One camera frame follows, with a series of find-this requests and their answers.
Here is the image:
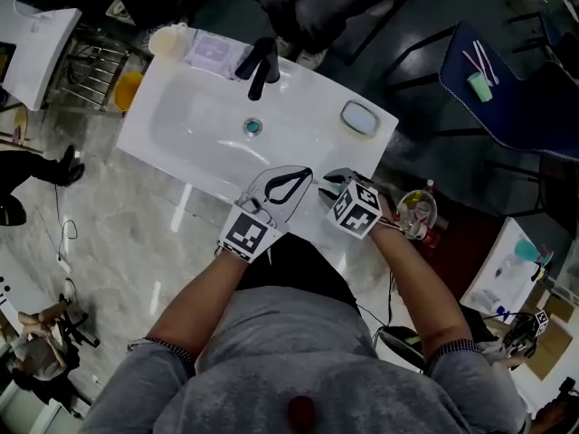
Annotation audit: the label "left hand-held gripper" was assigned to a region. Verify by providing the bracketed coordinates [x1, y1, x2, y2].
[218, 166, 314, 265]

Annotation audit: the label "clear bin with bottles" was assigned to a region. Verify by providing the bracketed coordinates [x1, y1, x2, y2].
[396, 189, 440, 240]

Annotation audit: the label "teal cup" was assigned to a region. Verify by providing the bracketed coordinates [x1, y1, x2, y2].
[514, 236, 555, 267]

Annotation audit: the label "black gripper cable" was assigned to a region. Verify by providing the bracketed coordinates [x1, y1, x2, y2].
[378, 217, 404, 329]

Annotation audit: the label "green toothbrush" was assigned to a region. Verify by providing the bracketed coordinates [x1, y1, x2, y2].
[311, 176, 341, 197]

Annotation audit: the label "person's black trousers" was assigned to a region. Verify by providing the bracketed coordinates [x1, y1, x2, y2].
[233, 231, 363, 316]

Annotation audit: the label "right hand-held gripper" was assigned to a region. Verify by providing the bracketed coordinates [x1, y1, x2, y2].
[318, 167, 384, 241]

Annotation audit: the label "black frame chair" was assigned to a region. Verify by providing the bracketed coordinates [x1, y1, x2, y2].
[508, 10, 579, 81]

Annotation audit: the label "grey soap dish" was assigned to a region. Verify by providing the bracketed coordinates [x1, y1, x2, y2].
[338, 99, 381, 139]

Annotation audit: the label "black faucet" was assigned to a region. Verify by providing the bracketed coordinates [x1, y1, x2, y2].
[234, 36, 282, 102]

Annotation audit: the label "small green cup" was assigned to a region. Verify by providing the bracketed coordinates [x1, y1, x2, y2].
[466, 71, 494, 104]

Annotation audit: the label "cream cup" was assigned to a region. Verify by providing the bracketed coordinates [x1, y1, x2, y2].
[147, 22, 189, 61]

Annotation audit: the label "blue chair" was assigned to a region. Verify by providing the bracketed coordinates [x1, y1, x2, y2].
[387, 19, 579, 163]

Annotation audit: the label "metal rack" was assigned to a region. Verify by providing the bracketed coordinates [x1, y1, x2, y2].
[57, 28, 138, 113]

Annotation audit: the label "white soap bar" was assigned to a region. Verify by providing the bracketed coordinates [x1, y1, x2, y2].
[343, 104, 375, 133]

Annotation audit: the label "yellow bucket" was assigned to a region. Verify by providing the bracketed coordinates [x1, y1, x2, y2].
[112, 71, 146, 113]

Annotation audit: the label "black floor cable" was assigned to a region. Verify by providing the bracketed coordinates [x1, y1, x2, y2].
[52, 183, 81, 274]

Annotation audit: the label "person's right forearm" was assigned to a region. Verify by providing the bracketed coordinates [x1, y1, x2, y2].
[368, 194, 477, 363]

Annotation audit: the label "purple wipes packet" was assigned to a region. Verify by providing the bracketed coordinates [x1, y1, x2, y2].
[182, 31, 249, 81]

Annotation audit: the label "pink toothbrush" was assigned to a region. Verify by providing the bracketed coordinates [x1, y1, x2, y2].
[461, 50, 492, 86]
[472, 39, 500, 86]

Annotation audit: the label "person's left forearm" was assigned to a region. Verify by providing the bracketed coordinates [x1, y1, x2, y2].
[147, 241, 273, 363]

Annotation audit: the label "person's black shoe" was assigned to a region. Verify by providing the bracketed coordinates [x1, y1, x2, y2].
[373, 325, 427, 372]

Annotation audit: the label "red label plastic bottle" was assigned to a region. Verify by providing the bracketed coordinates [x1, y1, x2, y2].
[418, 222, 443, 250]

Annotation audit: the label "person's grey shirt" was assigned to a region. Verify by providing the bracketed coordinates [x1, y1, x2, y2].
[80, 285, 531, 434]

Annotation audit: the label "white washbasin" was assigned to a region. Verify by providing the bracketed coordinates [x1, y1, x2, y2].
[0, 0, 83, 112]
[116, 27, 400, 261]
[460, 216, 555, 326]

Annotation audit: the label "cardboard box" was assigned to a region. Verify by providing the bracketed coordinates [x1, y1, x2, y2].
[526, 293, 576, 382]

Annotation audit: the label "red round clip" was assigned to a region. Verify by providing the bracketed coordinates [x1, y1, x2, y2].
[288, 395, 317, 434]

